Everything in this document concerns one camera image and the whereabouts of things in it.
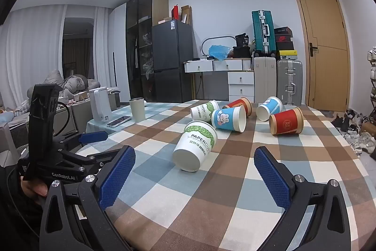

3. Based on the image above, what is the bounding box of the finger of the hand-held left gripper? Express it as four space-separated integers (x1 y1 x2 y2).
54 130 108 149
63 149 124 174

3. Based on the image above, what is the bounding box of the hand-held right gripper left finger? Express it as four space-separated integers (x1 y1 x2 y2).
38 145 137 251

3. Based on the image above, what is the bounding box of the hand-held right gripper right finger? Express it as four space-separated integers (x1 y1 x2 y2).
253 146 353 251

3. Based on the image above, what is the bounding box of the white green leaf paper cup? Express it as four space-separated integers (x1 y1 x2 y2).
190 100 220 123
172 120 218 172

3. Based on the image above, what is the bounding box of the red paper cup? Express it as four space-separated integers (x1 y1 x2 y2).
269 107 304 136
222 97 253 117

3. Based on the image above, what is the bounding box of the blue bunny paper cup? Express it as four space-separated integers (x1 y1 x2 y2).
256 96 283 122
211 105 247 133

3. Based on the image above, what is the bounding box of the person's left hand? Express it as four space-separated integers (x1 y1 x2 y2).
20 176 49 199

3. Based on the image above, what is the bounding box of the white smartphone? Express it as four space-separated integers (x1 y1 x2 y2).
106 115 133 127

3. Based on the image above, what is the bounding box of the white electric kettle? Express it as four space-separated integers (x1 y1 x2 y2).
89 87 113 124

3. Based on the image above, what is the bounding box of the beige tumbler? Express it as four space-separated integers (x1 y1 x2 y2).
129 97 146 122

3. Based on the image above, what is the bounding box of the grey sofa with clothes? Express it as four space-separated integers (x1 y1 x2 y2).
0 69 101 134

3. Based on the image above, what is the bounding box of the checkered tablecloth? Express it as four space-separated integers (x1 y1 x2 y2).
75 99 368 251

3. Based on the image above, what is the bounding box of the white curtain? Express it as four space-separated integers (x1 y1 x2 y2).
4 3 67 112
93 6 113 90

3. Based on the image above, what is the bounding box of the white wardrobe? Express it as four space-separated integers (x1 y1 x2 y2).
110 2 128 94

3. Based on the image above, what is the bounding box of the pile of shoes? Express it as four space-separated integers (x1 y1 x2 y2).
331 108 376 155

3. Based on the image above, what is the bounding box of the silver suitcase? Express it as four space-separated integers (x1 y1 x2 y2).
276 59 303 106

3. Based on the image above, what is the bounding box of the white suitcase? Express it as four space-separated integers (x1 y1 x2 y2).
253 56 277 105

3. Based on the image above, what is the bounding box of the dark grey refrigerator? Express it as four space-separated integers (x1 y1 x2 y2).
152 20 195 103

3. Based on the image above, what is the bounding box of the dark glass cabinet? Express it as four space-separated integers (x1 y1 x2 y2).
125 0 170 103

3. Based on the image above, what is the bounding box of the white drawer desk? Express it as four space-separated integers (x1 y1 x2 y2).
184 59 255 102

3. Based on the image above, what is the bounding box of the yellow and black shoe box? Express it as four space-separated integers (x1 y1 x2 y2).
277 50 298 60

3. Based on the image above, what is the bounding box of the black bag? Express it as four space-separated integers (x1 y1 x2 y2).
231 33 254 59

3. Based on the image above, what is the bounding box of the blue plastic bag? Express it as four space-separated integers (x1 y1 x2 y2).
208 44 233 60

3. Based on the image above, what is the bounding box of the wooden door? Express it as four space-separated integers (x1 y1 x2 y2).
290 0 352 113

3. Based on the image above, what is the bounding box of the teal suitcase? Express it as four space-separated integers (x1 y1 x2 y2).
251 10 277 56

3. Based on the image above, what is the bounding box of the oval mirror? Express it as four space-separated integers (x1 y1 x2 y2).
200 35 237 59

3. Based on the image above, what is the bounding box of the open cardboard box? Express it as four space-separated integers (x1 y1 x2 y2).
180 5 192 25

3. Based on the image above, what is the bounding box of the black cable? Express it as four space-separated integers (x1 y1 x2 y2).
53 102 71 138

